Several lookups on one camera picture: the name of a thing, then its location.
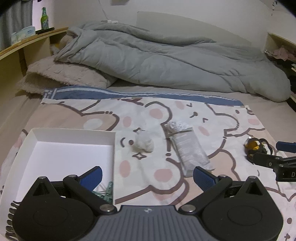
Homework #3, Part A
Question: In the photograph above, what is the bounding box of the cartoon bear printed blanket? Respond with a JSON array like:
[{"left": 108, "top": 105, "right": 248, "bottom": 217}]
[{"left": 0, "top": 86, "right": 296, "bottom": 241}]

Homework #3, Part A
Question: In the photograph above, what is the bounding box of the beige fluffy pillow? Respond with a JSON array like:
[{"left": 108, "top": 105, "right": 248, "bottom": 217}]
[{"left": 17, "top": 44, "right": 118, "bottom": 94}]

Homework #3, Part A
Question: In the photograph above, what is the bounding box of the light green tissue box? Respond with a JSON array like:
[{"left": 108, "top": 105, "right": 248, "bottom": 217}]
[{"left": 11, "top": 26, "right": 36, "bottom": 43}]

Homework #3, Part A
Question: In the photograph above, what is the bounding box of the beige plush toy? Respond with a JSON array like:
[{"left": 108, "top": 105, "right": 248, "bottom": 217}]
[{"left": 57, "top": 35, "right": 78, "bottom": 51}]

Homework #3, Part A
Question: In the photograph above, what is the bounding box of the pink clothes pile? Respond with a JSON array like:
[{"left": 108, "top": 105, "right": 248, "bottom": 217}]
[{"left": 266, "top": 46, "right": 296, "bottom": 62}]

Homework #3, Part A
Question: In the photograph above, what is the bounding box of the black tray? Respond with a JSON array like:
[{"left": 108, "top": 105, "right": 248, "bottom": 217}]
[{"left": 35, "top": 27, "right": 56, "bottom": 35}]

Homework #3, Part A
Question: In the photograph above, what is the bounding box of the grey foil packet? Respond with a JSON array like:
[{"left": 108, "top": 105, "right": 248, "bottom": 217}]
[{"left": 165, "top": 130, "right": 214, "bottom": 178}]

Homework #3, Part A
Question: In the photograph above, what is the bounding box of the wooden side cabinet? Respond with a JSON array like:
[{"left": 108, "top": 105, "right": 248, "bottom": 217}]
[{"left": 264, "top": 32, "right": 296, "bottom": 68}]

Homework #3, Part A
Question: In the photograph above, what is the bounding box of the green glass bottle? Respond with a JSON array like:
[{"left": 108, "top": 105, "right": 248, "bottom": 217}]
[{"left": 40, "top": 7, "right": 48, "bottom": 30}]

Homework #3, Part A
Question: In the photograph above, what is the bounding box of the grey curtain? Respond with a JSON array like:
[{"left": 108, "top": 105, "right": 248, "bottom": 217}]
[{"left": 0, "top": 0, "right": 34, "bottom": 51}]

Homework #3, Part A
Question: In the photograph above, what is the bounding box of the white cardboard box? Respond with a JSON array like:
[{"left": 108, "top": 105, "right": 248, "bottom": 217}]
[{"left": 1, "top": 128, "right": 116, "bottom": 205}]

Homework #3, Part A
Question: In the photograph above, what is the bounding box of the beige headboard panel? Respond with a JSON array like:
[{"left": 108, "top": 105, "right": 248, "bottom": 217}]
[{"left": 137, "top": 11, "right": 266, "bottom": 50}]

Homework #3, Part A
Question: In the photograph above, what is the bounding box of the yellow headlamp with black straps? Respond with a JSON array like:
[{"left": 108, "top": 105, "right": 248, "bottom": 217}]
[{"left": 245, "top": 137, "right": 274, "bottom": 163}]

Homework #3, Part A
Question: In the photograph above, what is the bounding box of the white plastic wad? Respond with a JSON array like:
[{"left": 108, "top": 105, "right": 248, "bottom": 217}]
[{"left": 132, "top": 133, "right": 154, "bottom": 152}]

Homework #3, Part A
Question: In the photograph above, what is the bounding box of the green clothespin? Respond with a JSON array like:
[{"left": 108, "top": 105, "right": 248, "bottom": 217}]
[
  {"left": 92, "top": 190, "right": 106, "bottom": 202},
  {"left": 105, "top": 181, "right": 114, "bottom": 204}
]

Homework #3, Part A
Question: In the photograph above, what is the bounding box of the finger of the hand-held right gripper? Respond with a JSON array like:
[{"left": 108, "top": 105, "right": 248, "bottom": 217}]
[
  {"left": 276, "top": 142, "right": 296, "bottom": 153},
  {"left": 253, "top": 153, "right": 296, "bottom": 167}
]

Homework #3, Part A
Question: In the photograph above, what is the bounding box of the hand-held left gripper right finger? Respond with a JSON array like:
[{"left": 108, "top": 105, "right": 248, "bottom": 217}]
[{"left": 179, "top": 166, "right": 275, "bottom": 215}]

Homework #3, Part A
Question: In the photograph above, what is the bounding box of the wooden bedside shelf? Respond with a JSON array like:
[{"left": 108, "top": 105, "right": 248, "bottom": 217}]
[{"left": 0, "top": 27, "right": 70, "bottom": 99}]

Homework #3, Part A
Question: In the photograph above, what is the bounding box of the white cable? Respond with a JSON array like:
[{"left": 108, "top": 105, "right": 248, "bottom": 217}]
[{"left": 98, "top": 0, "right": 110, "bottom": 22}]

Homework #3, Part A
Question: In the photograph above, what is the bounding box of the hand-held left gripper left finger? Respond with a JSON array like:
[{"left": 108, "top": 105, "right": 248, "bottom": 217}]
[{"left": 22, "top": 166, "right": 117, "bottom": 215}]

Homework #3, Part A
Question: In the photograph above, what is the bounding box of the grey duvet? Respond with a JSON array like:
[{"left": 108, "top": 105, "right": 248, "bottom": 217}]
[{"left": 54, "top": 20, "right": 291, "bottom": 102}]

